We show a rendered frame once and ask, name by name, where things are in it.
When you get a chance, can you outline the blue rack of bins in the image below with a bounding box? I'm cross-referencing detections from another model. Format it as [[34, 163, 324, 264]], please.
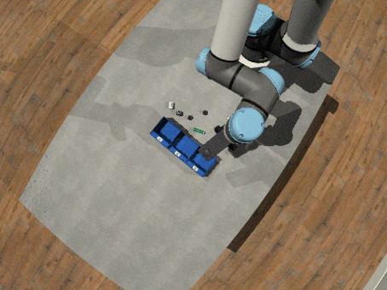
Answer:
[[149, 116, 217, 177]]

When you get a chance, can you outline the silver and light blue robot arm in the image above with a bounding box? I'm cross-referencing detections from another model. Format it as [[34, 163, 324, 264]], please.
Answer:
[[196, 0, 334, 161]]

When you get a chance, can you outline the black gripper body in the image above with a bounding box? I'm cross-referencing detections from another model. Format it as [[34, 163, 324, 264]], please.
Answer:
[[217, 125, 237, 148]]

